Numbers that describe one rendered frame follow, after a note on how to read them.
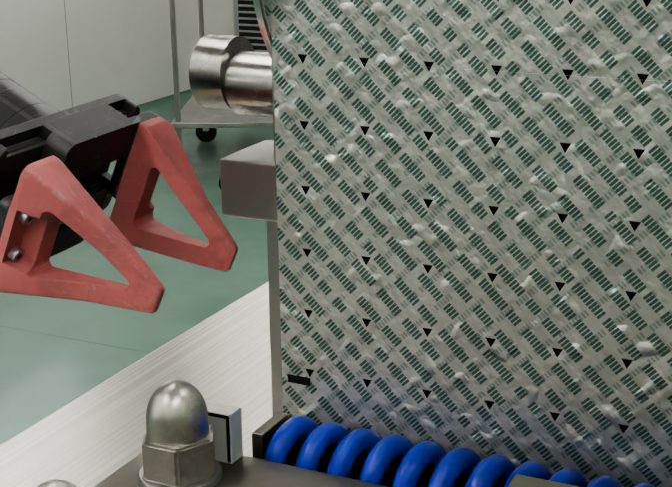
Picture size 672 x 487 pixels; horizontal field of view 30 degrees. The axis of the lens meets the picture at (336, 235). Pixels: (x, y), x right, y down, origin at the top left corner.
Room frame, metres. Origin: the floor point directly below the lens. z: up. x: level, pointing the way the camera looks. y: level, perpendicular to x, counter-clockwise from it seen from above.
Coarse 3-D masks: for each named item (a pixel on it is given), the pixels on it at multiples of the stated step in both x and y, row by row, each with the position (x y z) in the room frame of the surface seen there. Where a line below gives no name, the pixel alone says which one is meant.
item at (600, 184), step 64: (320, 64) 0.54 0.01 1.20; (320, 128) 0.54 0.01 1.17; (384, 128) 0.52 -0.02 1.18; (448, 128) 0.51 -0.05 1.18; (512, 128) 0.50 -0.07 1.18; (576, 128) 0.49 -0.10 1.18; (640, 128) 0.48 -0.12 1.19; (320, 192) 0.54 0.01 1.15; (384, 192) 0.52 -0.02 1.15; (448, 192) 0.51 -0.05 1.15; (512, 192) 0.50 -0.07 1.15; (576, 192) 0.49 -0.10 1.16; (640, 192) 0.48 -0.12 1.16; (320, 256) 0.54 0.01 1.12; (384, 256) 0.52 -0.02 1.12; (448, 256) 0.51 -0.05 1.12; (512, 256) 0.50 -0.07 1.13; (576, 256) 0.49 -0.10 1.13; (640, 256) 0.48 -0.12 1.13; (320, 320) 0.54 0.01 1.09; (384, 320) 0.52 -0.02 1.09; (448, 320) 0.51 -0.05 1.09; (512, 320) 0.50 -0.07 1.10; (576, 320) 0.49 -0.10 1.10; (640, 320) 0.48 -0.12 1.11; (320, 384) 0.54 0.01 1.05; (384, 384) 0.53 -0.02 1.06; (448, 384) 0.51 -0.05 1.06; (512, 384) 0.50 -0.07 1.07; (576, 384) 0.49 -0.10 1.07; (640, 384) 0.47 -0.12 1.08; (448, 448) 0.51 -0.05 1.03; (512, 448) 0.50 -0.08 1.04; (576, 448) 0.49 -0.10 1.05; (640, 448) 0.47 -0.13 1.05
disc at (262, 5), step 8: (256, 0) 0.54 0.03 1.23; (264, 0) 0.54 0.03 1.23; (256, 8) 0.54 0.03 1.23; (264, 8) 0.54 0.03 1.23; (256, 16) 0.55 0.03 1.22; (264, 16) 0.54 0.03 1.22; (264, 24) 0.54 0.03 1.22; (264, 32) 0.55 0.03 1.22; (264, 40) 0.55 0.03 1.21; (272, 56) 0.55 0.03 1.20
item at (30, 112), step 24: (0, 72) 0.61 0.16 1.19; (0, 96) 0.59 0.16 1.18; (24, 96) 0.59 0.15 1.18; (120, 96) 0.62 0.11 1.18; (0, 120) 0.58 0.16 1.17; (24, 120) 0.58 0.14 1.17; (48, 120) 0.57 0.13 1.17; (0, 144) 0.54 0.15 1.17; (24, 144) 0.56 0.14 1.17; (0, 168) 0.54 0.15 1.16; (96, 168) 0.62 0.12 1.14; (0, 192) 0.56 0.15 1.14; (96, 192) 0.62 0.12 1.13
